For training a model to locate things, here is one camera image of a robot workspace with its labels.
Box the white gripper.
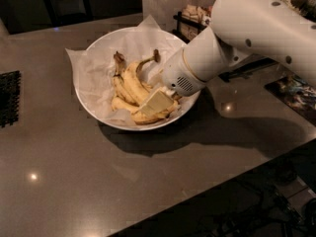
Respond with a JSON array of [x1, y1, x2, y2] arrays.
[[137, 48, 205, 117]]

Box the yellow banana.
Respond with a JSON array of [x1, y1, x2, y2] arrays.
[[112, 96, 180, 125], [122, 49, 163, 106], [112, 51, 136, 105]]

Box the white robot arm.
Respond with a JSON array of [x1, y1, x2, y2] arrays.
[[139, 0, 316, 116]]

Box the yellow banana bottom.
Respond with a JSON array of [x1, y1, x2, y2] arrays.
[[112, 96, 180, 125]]

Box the white bowl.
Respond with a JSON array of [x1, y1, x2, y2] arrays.
[[74, 26, 201, 132]]

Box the white paper liner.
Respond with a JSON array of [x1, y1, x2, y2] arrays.
[[64, 14, 200, 128]]

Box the dark appliance in background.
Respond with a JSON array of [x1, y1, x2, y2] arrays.
[[43, 0, 93, 27]]

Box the dark picture mat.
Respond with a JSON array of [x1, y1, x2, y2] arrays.
[[265, 75, 316, 126]]

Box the black mesh mat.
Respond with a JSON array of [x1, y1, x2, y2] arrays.
[[0, 71, 21, 127]]

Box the black wire snack rack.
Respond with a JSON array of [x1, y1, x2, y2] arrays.
[[175, 5, 275, 83]]

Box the black cables under table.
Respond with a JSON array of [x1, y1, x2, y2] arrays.
[[184, 178, 316, 237]]

